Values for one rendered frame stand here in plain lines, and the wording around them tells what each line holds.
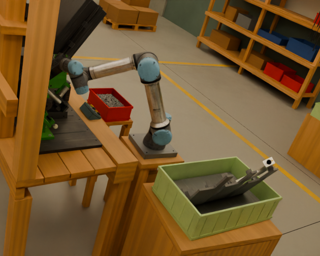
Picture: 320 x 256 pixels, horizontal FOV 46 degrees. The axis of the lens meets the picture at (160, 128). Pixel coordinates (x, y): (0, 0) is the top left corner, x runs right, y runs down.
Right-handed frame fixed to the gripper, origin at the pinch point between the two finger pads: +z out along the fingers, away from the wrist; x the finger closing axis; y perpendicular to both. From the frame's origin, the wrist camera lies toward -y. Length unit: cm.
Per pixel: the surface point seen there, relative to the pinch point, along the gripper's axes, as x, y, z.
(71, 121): -35.1, -14.8, -4.0
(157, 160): -75, 0, -47
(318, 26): -312, 407, 123
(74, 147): -34, -28, -31
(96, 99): -53, 14, 23
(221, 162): -97, 25, -70
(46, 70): 22, -17, -66
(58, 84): -14.3, -3.5, 2.9
